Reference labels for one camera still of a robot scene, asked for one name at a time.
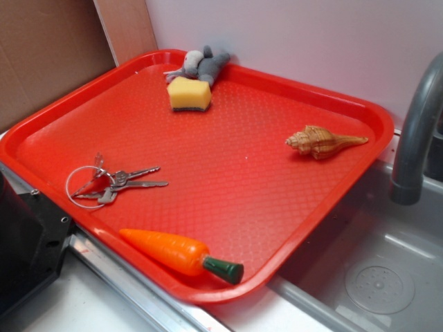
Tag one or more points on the gray plush bunny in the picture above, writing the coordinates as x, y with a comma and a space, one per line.
200, 65

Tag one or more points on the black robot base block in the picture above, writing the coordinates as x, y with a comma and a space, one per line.
34, 236

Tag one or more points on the red plastic tray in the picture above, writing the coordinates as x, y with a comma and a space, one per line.
233, 182

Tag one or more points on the yellow sponge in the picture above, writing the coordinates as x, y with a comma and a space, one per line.
189, 95

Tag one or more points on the tan spiral seashell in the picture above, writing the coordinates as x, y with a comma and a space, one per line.
321, 143

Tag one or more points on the orange toy carrot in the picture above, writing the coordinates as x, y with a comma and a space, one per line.
182, 254

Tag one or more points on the silver key bunch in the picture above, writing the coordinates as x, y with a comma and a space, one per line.
104, 186

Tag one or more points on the gray plastic sink basin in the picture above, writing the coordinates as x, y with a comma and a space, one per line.
371, 264

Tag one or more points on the gray faucet spout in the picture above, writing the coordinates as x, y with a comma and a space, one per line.
419, 152

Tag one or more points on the brown cardboard panel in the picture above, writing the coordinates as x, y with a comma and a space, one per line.
50, 48

